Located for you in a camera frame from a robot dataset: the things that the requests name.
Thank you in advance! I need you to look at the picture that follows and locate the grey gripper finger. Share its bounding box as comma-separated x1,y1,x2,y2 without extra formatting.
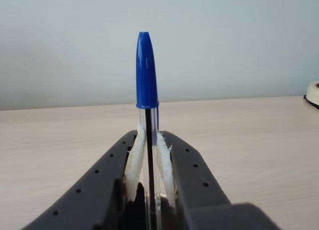
156,130,231,230
21,122,147,230

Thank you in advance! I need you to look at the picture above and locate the blue cap ballpoint pen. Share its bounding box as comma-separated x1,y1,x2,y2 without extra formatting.
135,30,160,230

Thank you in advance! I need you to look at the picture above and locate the cream masking tape roll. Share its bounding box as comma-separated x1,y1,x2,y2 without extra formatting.
305,81,319,105

